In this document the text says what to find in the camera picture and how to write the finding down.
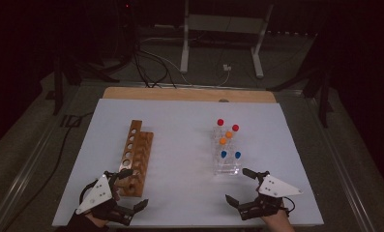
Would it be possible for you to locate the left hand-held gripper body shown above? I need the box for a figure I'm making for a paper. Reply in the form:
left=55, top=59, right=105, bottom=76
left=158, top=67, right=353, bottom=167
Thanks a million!
left=74, top=174, right=135, bottom=227

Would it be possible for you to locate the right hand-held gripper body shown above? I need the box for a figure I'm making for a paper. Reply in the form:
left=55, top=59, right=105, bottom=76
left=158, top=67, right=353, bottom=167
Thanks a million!
left=237, top=174, right=304, bottom=221

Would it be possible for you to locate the clear acrylic test tube rack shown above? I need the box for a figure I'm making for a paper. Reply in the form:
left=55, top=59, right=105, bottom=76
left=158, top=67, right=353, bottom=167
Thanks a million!
left=211, top=125, right=244, bottom=177

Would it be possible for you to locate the wooden test tube rack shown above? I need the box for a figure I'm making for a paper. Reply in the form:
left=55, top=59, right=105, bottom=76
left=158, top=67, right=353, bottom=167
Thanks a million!
left=116, top=119, right=155, bottom=198

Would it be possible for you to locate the person's left hand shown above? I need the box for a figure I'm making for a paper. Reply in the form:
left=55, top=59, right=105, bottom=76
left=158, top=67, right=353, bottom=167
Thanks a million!
left=84, top=212, right=112, bottom=229

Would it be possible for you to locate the person's right hand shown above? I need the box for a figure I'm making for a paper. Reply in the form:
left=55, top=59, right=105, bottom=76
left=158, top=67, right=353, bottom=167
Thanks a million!
left=259, top=211, right=296, bottom=232

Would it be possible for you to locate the white table mat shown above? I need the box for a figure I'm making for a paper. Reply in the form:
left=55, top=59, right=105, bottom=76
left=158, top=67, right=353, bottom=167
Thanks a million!
left=51, top=98, right=325, bottom=227

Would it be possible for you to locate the black tripod stand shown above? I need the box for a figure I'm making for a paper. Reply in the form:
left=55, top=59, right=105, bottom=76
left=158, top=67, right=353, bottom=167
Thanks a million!
left=52, top=54, right=121, bottom=116
left=266, top=64, right=335, bottom=129

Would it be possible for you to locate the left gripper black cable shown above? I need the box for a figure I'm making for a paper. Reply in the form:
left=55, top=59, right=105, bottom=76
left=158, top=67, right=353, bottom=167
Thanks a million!
left=78, top=180, right=99, bottom=206

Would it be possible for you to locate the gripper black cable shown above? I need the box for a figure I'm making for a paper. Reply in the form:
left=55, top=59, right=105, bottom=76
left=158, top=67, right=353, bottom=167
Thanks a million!
left=281, top=196, right=296, bottom=216
left=78, top=180, right=99, bottom=206

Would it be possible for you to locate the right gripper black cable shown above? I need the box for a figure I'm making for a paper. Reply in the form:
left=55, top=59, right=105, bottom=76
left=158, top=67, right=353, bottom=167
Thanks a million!
left=281, top=196, right=296, bottom=216

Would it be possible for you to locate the thin black floor cable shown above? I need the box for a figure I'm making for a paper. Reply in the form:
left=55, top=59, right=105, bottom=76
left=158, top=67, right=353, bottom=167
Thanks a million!
left=2, top=110, right=96, bottom=232

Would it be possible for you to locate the metal floor rail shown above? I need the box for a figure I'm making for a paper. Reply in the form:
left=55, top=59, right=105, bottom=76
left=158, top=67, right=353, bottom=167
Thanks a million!
left=0, top=124, right=63, bottom=232
left=304, top=95, right=379, bottom=232

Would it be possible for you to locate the white cable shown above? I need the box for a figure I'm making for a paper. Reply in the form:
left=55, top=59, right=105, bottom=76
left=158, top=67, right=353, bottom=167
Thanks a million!
left=212, top=70, right=231, bottom=88

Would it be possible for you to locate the white metal stand frame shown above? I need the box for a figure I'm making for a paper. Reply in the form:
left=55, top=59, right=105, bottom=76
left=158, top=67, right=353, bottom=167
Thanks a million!
left=179, top=0, right=275, bottom=79

